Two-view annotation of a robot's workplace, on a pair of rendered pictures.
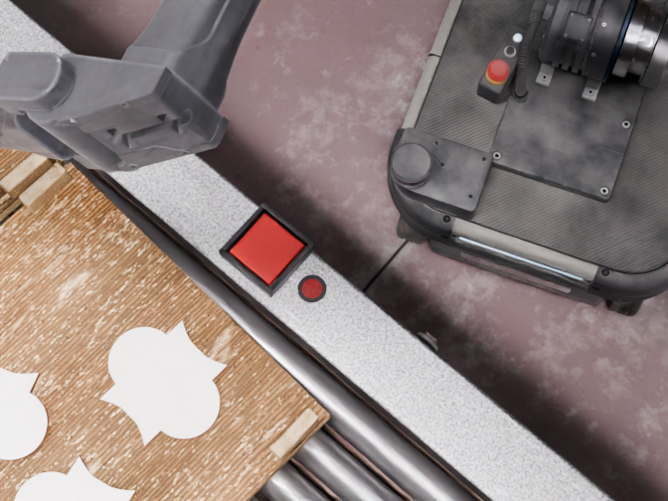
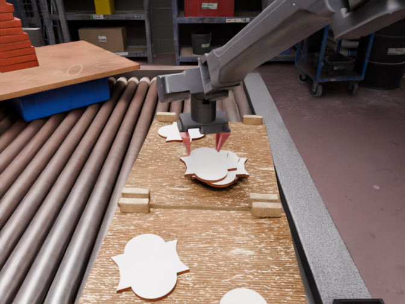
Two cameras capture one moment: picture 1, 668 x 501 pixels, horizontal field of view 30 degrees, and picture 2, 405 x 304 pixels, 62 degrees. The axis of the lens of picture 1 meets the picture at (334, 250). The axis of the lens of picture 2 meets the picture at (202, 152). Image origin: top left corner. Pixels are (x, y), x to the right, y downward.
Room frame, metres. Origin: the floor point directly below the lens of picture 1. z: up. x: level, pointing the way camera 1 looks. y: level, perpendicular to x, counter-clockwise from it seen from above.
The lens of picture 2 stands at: (0.03, 0.05, 1.40)
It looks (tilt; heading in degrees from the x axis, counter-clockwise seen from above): 31 degrees down; 43
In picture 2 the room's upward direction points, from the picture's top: straight up
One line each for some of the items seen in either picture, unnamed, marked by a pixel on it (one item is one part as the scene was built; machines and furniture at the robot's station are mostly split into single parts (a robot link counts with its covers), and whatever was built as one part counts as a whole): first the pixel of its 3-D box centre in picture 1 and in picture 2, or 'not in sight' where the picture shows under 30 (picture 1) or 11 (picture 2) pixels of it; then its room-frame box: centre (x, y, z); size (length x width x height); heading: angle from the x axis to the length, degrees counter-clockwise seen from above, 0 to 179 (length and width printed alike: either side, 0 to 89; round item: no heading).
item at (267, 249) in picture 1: (267, 250); not in sight; (0.41, 0.07, 0.92); 0.06 x 0.06 x 0.01; 43
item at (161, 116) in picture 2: not in sight; (166, 117); (0.66, 0.78, 0.95); 0.06 x 0.02 x 0.03; 129
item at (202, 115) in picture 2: not in sight; (203, 110); (0.55, 0.52, 1.09); 0.10 x 0.07 x 0.07; 145
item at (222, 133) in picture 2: not in sight; (211, 136); (0.56, 0.51, 1.02); 0.07 x 0.07 x 0.09; 55
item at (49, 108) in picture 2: not in sight; (52, 85); (0.53, 1.26, 0.97); 0.31 x 0.31 x 0.10; 83
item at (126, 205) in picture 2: not in sight; (134, 205); (0.33, 0.51, 0.95); 0.06 x 0.02 x 0.03; 130
